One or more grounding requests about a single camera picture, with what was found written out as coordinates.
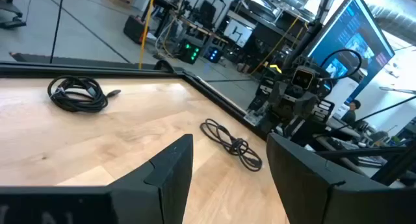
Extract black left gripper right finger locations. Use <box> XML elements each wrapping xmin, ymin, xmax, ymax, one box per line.
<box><xmin>266</xmin><ymin>132</ymin><xmax>416</xmax><ymax>224</ymax></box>

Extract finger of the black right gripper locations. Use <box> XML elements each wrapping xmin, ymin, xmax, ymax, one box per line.
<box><xmin>267</xmin><ymin>81</ymin><xmax>289</xmax><ymax>108</ymax></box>
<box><xmin>293</xmin><ymin>92</ymin><xmax>320</xmax><ymax>119</ymax></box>

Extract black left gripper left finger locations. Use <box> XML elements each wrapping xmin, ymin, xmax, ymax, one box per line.
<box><xmin>0</xmin><ymin>134</ymin><xmax>194</xmax><ymax>224</ymax></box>

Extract thin black looped USB cable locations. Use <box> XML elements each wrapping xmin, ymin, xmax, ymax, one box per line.
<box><xmin>199</xmin><ymin>118</ymin><xmax>263</xmax><ymax>173</ymax></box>

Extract thick black USB cable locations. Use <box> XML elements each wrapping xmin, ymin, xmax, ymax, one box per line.
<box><xmin>47</xmin><ymin>75</ymin><xmax>122</xmax><ymax>114</ymax></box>

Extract person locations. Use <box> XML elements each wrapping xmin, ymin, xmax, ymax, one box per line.
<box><xmin>341</xmin><ymin>99</ymin><xmax>362</xmax><ymax>124</ymax></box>

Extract black shelving workbench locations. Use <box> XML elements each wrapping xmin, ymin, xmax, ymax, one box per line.
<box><xmin>227</xmin><ymin>8</ymin><xmax>309</xmax><ymax>61</ymax></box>

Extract small white-screen monitor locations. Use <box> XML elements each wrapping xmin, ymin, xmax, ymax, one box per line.
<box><xmin>223</xmin><ymin>18</ymin><xmax>254</xmax><ymax>49</ymax></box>

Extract device with blue lights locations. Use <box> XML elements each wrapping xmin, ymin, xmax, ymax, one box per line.
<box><xmin>203</xmin><ymin>45</ymin><xmax>224</xmax><ymax>64</ymax></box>

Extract long black tripod rod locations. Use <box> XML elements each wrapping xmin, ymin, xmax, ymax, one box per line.
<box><xmin>334</xmin><ymin>95</ymin><xmax>416</xmax><ymax>131</ymax></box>

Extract large computer monitor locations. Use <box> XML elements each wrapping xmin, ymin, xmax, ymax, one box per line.
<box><xmin>307</xmin><ymin>0</ymin><xmax>396</xmax><ymax>105</ymax></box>

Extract computer with green lights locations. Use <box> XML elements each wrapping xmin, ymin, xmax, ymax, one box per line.
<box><xmin>177</xmin><ymin>38</ymin><xmax>203</xmax><ymax>65</ymax></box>

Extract wooden workbench black legs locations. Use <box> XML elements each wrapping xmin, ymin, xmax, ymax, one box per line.
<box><xmin>142</xmin><ymin>0</ymin><xmax>230</xmax><ymax>56</ymax></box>

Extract black case with red trim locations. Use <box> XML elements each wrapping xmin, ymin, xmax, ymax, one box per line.
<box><xmin>123</xmin><ymin>15</ymin><xmax>151</xmax><ymax>45</ymax></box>

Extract thin black upright rod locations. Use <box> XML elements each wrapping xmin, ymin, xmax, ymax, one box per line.
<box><xmin>49</xmin><ymin>0</ymin><xmax>66</xmax><ymax>64</ymax></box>

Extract black chair base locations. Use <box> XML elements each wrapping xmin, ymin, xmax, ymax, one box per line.
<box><xmin>0</xmin><ymin>0</ymin><xmax>27</xmax><ymax>30</ymax></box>

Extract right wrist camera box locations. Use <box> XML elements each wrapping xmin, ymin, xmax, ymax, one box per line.
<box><xmin>291</xmin><ymin>66</ymin><xmax>315</xmax><ymax>90</ymax></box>

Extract black camera cable loop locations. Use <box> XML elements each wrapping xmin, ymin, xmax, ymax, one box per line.
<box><xmin>320</xmin><ymin>48</ymin><xmax>363</xmax><ymax>81</ymax></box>

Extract black looped floor cable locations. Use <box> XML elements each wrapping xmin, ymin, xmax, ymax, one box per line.
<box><xmin>153</xmin><ymin>59</ymin><xmax>176</xmax><ymax>74</ymax></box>

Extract yellow hanging cable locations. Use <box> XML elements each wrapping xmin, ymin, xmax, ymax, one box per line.
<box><xmin>138</xmin><ymin>0</ymin><xmax>159</xmax><ymax>70</ymax></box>

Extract black aluminium table frame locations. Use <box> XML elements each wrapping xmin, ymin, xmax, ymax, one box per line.
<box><xmin>0</xmin><ymin>51</ymin><xmax>270</xmax><ymax>142</ymax></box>

